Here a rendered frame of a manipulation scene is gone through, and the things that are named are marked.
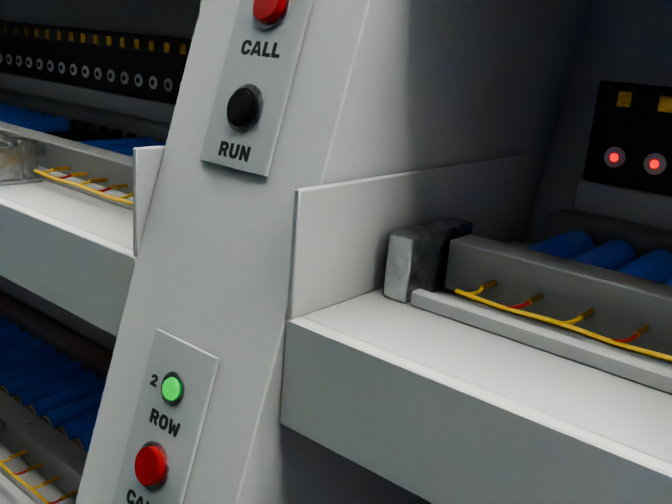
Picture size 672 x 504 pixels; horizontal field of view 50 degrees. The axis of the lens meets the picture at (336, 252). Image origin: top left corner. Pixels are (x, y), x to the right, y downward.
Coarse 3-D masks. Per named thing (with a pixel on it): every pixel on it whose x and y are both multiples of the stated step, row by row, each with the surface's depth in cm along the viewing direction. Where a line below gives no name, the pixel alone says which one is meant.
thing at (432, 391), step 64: (640, 128) 37; (320, 192) 27; (384, 192) 30; (448, 192) 34; (512, 192) 39; (576, 192) 39; (640, 192) 37; (320, 256) 28; (384, 256) 31; (448, 256) 31; (512, 256) 29; (576, 256) 32; (640, 256) 33; (320, 320) 27; (384, 320) 28; (448, 320) 28; (512, 320) 27; (576, 320) 27; (640, 320) 26; (320, 384) 27; (384, 384) 25; (448, 384) 23; (512, 384) 23; (576, 384) 24; (640, 384) 24; (384, 448) 25; (448, 448) 23; (512, 448) 22; (576, 448) 21; (640, 448) 20
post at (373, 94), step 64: (320, 0) 28; (384, 0) 27; (448, 0) 31; (512, 0) 35; (576, 0) 41; (192, 64) 32; (320, 64) 28; (384, 64) 28; (448, 64) 32; (512, 64) 36; (192, 128) 32; (320, 128) 27; (384, 128) 29; (448, 128) 33; (512, 128) 38; (192, 192) 31; (256, 192) 29; (192, 256) 31; (256, 256) 29; (128, 320) 33; (192, 320) 30; (256, 320) 28; (128, 384) 32; (256, 384) 28; (256, 448) 28; (320, 448) 31
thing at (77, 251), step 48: (48, 96) 71; (96, 96) 66; (0, 192) 43; (48, 192) 44; (144, 192) 32; (0, 240) 41; (48, 240) 38; (96, 240) 35; (48, 288) 39; (96, 288) 36
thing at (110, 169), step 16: (0, 128) 51; (16, 128) 51; (48, 144) 47; (64, 144) 46; (80, 144) 47; (48, 160) 47; (64, 160) 46; (80, 160) 45; (96, 160) 44; (112, 160) 43; (128, 160) 43; (48, 176) 44; (64, 176) 43; (80, 176) 45; (96, 176) 44; (112, 176) 43; (128, 176) 42; (96, 192) 41; (128, 192) 42
